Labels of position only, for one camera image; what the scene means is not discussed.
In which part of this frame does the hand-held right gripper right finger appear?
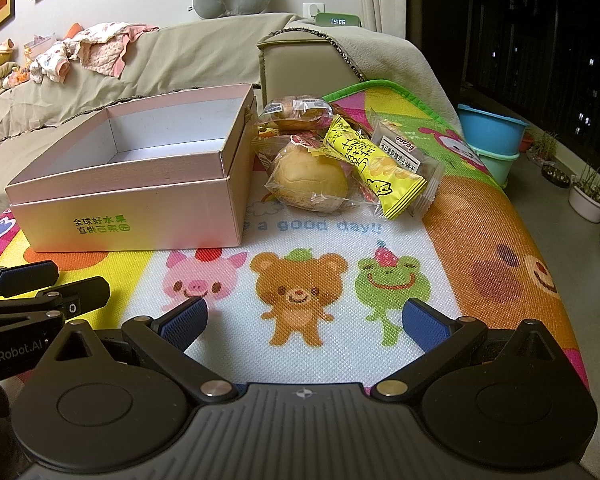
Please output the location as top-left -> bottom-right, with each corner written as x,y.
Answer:
370,298 -> 568,404

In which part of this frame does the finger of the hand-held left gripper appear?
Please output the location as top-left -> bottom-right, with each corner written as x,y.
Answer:
0,278 -> 112,332
0,260 -> 59,299

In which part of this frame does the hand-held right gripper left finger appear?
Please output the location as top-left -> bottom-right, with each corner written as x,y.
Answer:
42,296 -> 236,404

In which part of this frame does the pink cardboard box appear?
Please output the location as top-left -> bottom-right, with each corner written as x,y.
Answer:
4,83 -> 259,254

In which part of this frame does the clear cake packet brown label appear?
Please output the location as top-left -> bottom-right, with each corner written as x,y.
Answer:
370,117 -> 446,217

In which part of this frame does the large bread bun packet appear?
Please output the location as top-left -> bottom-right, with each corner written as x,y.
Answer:
264,137 -> 377,214

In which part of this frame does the small bread bun packet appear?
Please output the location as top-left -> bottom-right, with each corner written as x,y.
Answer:
257,96 -> 334,134

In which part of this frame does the colourful cartoon play mat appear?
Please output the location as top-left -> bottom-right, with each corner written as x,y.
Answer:
0,79 -> 594,392

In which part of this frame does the green plastic basin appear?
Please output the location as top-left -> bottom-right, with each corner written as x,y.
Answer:
467,142 -> 521,189

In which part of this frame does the dark plant pot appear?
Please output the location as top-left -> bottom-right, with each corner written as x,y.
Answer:
541,162 -> 572,189

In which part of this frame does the white plant pot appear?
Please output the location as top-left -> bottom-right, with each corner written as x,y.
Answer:
567,180 -> 600,224

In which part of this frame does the blue plastic basin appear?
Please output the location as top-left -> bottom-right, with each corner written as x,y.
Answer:
456,104 -> 531,154

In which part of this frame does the white patterned baby garment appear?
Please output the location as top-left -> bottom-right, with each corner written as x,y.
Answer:
27,35 -> 82,84

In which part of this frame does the beige sofa with cover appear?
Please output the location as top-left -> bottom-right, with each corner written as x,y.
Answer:
0,12 -> 463,221

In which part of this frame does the tan leather sofa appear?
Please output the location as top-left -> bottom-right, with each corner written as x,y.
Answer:
256,29 -> 367,107

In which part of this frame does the green digital clock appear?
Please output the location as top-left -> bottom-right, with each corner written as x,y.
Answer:
314,11 -> 364,29

